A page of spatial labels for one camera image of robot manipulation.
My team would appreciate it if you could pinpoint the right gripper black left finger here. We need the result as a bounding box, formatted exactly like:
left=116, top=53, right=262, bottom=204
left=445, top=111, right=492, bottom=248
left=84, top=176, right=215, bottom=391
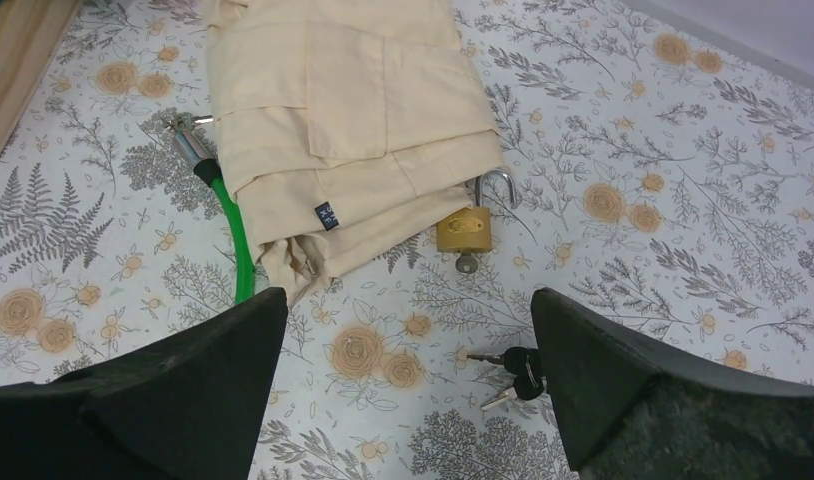
left=0, top=287, right=288, bottom=479

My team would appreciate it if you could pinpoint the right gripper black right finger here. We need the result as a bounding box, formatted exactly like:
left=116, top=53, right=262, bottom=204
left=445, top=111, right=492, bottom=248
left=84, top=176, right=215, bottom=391
left=531, top=288, right=814, bottom=479

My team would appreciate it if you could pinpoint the black-headed key bunch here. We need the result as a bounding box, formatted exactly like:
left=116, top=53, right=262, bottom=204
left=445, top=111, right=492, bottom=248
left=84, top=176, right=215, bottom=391
left=467, top=346, right=546, bottom=411

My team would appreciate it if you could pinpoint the green cable lock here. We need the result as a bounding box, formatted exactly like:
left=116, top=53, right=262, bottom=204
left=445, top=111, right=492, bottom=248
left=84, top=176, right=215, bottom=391
left=169, top=113, right=256, bottom=304

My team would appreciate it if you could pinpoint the key in padlock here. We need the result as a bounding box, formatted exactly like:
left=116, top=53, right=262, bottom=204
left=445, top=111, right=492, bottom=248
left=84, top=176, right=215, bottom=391
left=455, top=251, right=480, bottom=274

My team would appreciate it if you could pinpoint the floral table mat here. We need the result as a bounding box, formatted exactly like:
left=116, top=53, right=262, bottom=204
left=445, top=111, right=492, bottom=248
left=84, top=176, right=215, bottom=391
left=0, top=1, right=814, bottom=479

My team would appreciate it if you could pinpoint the brass padlock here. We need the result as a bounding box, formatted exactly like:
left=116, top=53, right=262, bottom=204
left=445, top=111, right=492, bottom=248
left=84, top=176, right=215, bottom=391
left=436, top=168, right=521, bottom=254

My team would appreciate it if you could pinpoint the folded beige cloth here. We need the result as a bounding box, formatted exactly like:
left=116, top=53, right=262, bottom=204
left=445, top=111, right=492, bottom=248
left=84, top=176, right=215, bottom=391
left=201, top=0, right=504, bottom=303

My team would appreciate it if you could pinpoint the wooden rack frame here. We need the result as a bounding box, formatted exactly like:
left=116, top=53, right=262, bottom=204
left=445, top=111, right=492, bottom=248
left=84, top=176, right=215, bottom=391
left=0, top=0, right=82, bottom=154

